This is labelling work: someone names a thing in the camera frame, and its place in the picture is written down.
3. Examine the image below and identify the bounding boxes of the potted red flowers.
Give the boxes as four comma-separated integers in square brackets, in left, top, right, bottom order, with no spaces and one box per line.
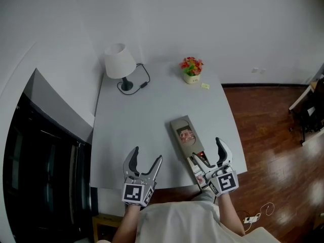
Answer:
[179,57,204,85]

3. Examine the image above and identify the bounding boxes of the white power strip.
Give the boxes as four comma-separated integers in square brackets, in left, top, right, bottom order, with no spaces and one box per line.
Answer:
[242,215,261,224]

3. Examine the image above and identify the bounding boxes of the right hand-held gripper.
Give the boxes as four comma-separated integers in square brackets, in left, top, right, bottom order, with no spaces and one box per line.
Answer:
[191,137,239,197]

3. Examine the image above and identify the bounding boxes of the wooden stool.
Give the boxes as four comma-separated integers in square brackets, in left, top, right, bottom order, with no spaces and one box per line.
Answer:
[92,213,125,243]

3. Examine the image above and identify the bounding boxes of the black glass cabinet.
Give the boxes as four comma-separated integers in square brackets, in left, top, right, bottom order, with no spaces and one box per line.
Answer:
[2,92,93,243]

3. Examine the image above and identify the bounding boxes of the white shade table lamp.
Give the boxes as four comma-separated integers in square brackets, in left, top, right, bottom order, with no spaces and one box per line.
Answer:
[104,43,137,91]

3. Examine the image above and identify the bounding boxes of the person's grey trousers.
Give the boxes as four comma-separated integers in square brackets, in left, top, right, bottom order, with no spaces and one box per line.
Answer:
[191,190,218,205]

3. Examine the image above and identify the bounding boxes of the black lamp cable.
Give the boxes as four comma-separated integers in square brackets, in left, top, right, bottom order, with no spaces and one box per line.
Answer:
[116,63,151,95]

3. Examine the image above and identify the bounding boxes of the brown storage box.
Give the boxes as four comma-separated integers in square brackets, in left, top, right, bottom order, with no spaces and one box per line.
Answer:
[169,114,205,161]

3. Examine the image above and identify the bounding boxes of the person's right forearm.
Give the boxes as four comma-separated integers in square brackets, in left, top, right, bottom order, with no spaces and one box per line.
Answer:
[216,193,246,237]

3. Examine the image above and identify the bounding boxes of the person's white shirt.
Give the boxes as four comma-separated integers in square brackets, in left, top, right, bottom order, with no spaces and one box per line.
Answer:
[96,201,288,243]

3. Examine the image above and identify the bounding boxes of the person's left forearm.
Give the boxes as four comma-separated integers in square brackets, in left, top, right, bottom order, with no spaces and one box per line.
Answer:
[111,204,141,243]

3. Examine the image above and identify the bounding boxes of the white floor cable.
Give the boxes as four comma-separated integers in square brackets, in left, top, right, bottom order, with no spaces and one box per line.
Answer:
[244,202,275,234]

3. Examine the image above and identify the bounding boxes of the light wooden desk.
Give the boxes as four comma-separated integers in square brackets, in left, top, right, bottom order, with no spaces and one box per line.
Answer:
[288,79,324,112]

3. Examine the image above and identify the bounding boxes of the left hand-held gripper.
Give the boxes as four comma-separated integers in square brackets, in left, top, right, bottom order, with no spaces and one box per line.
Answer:
[122,146,163,207]

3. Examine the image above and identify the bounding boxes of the brown box drawer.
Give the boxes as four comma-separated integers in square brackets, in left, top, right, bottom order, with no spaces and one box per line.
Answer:
[186,150,211,190]

